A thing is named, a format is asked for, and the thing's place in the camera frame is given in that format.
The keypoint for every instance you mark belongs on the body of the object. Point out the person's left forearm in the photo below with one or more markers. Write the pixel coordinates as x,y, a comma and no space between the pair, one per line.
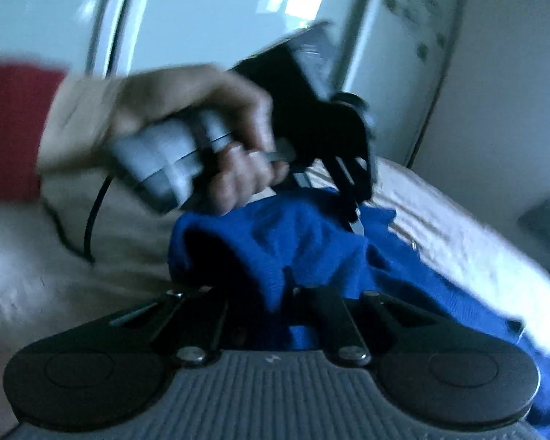
36,123

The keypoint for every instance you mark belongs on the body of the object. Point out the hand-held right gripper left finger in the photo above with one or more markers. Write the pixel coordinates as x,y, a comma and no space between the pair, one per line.
197,316

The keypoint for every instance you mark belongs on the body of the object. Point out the blue beaded sweater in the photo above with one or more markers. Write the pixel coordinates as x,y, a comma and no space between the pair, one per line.
330,256

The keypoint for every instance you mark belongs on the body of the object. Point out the person's left hand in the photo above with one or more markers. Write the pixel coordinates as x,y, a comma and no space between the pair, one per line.
201,96

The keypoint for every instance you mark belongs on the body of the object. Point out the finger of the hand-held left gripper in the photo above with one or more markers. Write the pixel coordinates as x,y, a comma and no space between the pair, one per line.
355,188

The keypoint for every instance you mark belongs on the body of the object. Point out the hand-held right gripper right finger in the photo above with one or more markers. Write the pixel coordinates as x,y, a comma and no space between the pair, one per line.
325,316

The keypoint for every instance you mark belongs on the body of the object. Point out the white glass-door wardrobe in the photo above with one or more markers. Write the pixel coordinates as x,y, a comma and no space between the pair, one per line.
201,18

